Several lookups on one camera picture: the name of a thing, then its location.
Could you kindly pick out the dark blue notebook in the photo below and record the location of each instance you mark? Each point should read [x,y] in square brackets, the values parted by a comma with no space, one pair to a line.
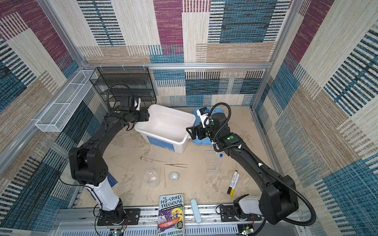
[112,181]

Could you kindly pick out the yellow capped white marker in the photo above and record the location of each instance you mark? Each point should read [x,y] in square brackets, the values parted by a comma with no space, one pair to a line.
[234,185]

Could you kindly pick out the blue capped test tube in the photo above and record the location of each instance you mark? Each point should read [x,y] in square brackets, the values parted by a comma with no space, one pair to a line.
[218,161]

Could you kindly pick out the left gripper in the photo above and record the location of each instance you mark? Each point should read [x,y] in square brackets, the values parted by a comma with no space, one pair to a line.
[144,115]

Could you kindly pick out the black mesh shelf rack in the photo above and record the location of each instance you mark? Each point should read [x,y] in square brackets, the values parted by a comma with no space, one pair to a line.
[116,83]

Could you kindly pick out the light blue case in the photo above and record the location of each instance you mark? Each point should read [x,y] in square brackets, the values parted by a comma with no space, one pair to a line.
[196,211]

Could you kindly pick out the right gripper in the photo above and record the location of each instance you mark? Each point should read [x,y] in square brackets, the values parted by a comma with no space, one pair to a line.
[194,131]

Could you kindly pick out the clear test tube rack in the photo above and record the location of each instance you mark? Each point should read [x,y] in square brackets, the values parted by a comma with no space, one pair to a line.
[210,161]

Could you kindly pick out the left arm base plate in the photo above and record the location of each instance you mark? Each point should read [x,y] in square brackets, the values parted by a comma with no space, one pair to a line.
[131,218]

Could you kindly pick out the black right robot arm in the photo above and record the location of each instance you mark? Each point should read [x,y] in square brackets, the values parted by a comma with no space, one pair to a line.
[279,197]

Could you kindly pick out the white plastic storage bin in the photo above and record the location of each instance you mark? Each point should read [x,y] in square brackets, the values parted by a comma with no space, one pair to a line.
[166,128]

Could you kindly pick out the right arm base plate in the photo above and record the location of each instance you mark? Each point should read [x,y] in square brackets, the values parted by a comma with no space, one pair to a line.
[228,214]

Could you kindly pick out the metal tweezers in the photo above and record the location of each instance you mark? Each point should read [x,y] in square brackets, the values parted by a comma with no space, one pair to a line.
[177,165]

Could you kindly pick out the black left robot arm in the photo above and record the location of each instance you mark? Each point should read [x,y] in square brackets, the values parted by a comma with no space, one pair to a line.
[90,169]

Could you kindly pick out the white wire wall basket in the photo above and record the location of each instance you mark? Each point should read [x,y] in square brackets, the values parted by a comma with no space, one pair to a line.
[56,117]

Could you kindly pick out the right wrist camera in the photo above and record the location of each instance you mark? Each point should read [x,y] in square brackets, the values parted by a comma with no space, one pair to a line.
[203,114]

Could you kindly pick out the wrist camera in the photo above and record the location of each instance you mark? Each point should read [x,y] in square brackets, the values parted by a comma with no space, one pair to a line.
[137,102]
[203,114]

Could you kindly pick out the long metal spatula rod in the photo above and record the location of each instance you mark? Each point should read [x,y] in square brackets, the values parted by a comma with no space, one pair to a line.
[150,159]

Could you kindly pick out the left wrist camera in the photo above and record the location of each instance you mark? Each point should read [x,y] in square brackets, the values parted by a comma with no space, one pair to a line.
[137,102]

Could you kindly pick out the black capped white marker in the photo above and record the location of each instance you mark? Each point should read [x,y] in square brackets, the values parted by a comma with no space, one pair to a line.
[232,182]

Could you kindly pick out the blue plastic bin lid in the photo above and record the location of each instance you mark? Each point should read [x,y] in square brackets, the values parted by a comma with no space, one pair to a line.
[205,141]

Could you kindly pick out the treehouse paperback book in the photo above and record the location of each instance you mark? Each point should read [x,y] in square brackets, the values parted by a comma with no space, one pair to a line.
[171,215]

